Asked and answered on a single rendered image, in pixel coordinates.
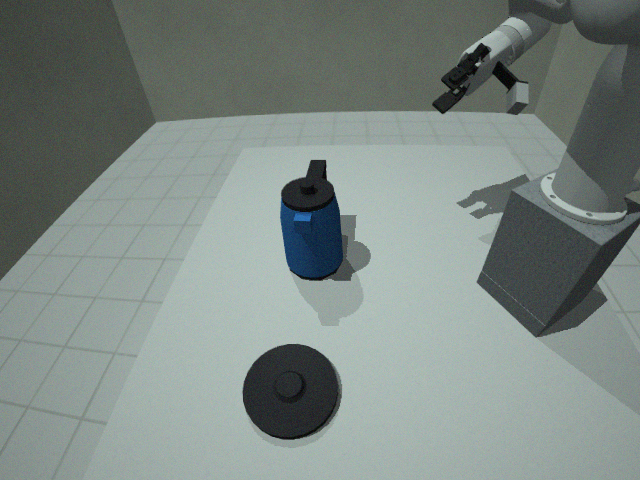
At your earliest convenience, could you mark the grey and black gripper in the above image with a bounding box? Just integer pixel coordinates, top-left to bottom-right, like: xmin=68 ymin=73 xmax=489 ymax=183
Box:
xmin=432 ymin=31 xmax=515 ymax=114

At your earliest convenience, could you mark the black round disk with center stud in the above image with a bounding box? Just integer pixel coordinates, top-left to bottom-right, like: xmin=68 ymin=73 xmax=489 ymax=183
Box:
xmin=242 ymin=344 xmax=338 ymax=440

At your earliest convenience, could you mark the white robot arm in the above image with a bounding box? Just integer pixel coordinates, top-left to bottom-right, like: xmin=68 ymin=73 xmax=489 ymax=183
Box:
xmin=492 ymin=0 xmax=640 ymax=225

